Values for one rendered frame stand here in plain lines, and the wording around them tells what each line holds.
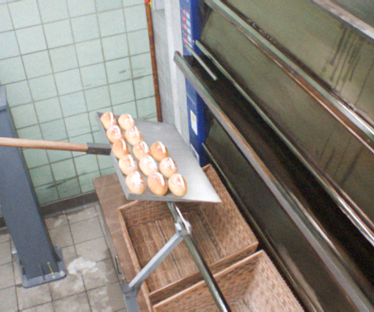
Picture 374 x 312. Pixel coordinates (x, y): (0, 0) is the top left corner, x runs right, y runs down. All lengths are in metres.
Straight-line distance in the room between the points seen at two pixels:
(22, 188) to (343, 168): 1.83
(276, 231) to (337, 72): 0.82
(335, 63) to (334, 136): 0.22
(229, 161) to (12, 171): 1.12
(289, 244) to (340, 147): 0.59
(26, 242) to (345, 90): 2.18
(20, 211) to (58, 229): 0.69
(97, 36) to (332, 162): 1.93
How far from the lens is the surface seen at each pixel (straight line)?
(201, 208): 2.58
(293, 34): 1.46
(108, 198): 2.77
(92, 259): 3.28
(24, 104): 3.17
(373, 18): 1.19
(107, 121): 2.09
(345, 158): 1.39
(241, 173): 2.16
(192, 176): 1.97
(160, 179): 1.79
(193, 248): 1.64
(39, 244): 3.06
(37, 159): 3.38
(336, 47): 1.32
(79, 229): 3.49
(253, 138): 1.66
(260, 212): 2.03
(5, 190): 2.79
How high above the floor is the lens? 2.37
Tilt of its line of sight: 37 degrees down
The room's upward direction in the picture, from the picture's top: 4 degrees counter-clockwise
